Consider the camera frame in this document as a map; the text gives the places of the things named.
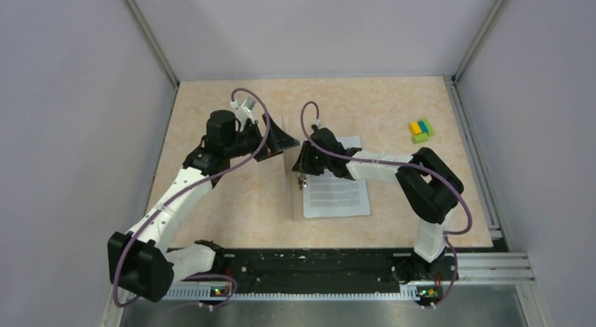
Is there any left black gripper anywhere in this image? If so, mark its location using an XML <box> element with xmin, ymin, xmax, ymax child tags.
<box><xmin>226</xmin><ymin>113</ymin><xmax>299</xmax><ymax>162</ymax></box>

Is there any brown paper folder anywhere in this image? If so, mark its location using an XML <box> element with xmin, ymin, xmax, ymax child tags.
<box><xmin>281</xmin><ymin>113</ymin><xmax>304</xmax><ymax>222</ymax></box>

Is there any white printed paper stack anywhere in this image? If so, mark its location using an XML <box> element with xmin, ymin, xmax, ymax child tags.
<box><xmin>302</xmin><ymin>136</ymin><xmax>373</xmax><ymax>219</ymax></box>

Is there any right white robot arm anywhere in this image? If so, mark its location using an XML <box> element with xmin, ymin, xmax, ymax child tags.
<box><xmin>292</xmin><ymin>128</ymin><xmax>472</xmax><ymax>279</ymax></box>

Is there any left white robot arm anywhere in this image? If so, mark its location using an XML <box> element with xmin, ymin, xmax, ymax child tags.
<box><xmin>108</xmin><ymin>110</ymin><xmax>299</xmax><ymax>302</ymax></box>

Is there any metal folder clip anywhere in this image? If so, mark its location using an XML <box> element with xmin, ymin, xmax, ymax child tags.
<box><xmin>297</xmin><ymin>172</ymin><xmax>308</xmax><ymax>191</ymax></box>

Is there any yellow block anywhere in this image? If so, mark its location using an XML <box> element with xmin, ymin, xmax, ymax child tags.
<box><xmin>408</xmin><ymin>122</ymin><xmax>424</xmax><ymax>136</ymax></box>

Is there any green block short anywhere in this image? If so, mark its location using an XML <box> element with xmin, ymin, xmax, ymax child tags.
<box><xmin>412</xmin><ymin>133</ymin><xmax>430</xmax><ymax>144</ymax></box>

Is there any teal block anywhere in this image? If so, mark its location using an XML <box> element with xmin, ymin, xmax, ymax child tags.
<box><xmin>417</xmin><ymin>120</ymin><xmax>430</xmax><ymax>134</ymax></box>

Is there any green block long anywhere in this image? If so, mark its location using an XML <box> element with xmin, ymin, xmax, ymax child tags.
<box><xmin>419</xmin><ymin>117</ymin><xmax>435</xmax><ymax>136</ymax></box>

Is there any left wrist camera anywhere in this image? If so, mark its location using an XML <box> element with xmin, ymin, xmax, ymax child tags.
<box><xmin>230</xmin><ymin>96</ymin><xmax>257</xmax><ymax>127</ymax></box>

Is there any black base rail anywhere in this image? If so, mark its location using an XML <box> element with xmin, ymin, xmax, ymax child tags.
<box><xmin>181</xmin><ymin>248</ymin><xmax>460</xmax><ymax>297</ymax></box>

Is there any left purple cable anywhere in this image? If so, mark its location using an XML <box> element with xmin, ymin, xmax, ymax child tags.
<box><xmin>111</xmin><ymin>87</ymin><xmax>272</xmax><ymax>312</ymax></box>

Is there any white slotted cable duct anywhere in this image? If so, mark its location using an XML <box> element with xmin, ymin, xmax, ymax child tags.
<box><xmin>128</xmin><ymin>283</ymin><xmax>420</xmax><ymax>302</ymax></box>

